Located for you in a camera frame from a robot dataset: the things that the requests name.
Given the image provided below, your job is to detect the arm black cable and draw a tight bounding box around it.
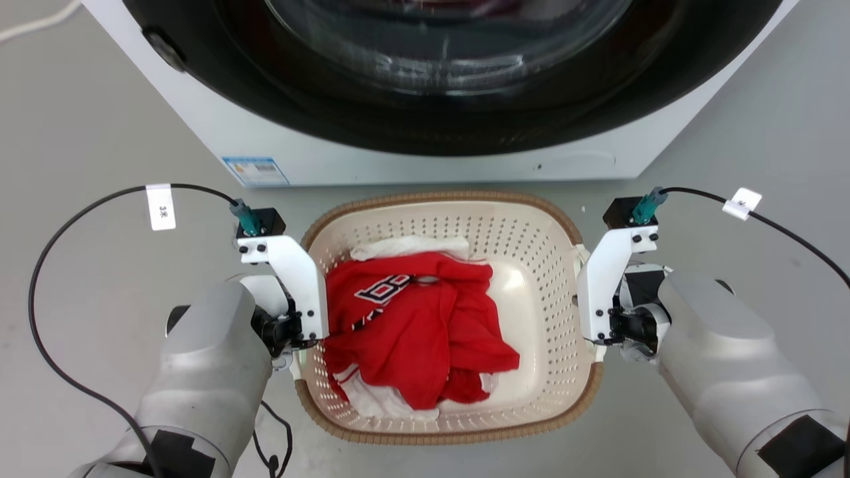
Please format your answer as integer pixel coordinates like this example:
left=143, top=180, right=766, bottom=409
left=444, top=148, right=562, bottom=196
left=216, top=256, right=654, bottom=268
left=28, top=183, right=240, bottom=478
left=661, top=187, right=850, bottom=290

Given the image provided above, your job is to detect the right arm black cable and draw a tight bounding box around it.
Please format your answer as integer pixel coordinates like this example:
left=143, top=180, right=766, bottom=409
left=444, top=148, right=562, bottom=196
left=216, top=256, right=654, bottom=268
left=661, top=187, right=850, bottom=290

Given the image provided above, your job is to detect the white printed cable tag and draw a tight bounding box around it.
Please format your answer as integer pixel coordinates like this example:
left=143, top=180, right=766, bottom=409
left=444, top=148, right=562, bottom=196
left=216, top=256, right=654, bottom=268
left=145, top=183, right=177, bottom=232

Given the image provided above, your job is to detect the black round washer door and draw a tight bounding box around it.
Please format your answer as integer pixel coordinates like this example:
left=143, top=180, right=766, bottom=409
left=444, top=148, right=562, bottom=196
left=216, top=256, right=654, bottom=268
left=122, top=0, right=784, bottom=157

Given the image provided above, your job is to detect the white floor cable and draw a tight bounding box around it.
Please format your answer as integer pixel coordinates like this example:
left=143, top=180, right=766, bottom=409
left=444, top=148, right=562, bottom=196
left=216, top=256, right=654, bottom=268
left=0, top=0, right=82, bottom=44

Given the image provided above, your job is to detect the white washing machine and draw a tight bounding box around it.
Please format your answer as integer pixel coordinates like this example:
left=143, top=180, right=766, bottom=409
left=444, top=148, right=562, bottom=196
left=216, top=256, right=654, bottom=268
left=81, top=0, right=801, bottom=189

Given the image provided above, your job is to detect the cream perforated laundry basket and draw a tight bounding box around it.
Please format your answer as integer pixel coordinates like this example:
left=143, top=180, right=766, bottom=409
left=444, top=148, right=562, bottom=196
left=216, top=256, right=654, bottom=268
left=292, top=191, right=605, bottom=445

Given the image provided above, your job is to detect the red printed garment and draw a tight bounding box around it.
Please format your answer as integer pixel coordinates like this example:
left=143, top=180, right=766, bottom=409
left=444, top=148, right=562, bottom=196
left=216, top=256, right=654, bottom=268
left=323, top=251, right=521, bottom=411

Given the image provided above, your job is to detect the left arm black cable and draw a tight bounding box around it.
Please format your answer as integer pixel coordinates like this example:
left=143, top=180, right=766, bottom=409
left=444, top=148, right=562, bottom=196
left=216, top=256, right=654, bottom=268
left=28, top=183, right=240, bottom=478

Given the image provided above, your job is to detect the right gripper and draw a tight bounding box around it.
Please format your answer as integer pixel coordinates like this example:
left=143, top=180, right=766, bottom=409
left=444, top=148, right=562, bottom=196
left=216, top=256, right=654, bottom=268
left=594, top=264, right=673, bottom=363

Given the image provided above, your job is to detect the blue energy label sticker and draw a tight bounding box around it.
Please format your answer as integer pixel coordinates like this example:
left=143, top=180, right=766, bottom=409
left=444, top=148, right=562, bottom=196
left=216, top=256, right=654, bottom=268
left=222, top=156, right=290, bottom=188

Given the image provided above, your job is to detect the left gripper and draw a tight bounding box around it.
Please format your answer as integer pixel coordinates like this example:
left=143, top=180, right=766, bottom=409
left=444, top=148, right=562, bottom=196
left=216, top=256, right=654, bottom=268
left=240, top=274, right=321, bottom=380

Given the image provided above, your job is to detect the thin black loose cable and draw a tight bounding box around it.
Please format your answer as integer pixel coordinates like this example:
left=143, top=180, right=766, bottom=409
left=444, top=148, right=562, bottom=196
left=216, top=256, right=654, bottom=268
left=252, top=399, right=294, bottom=478

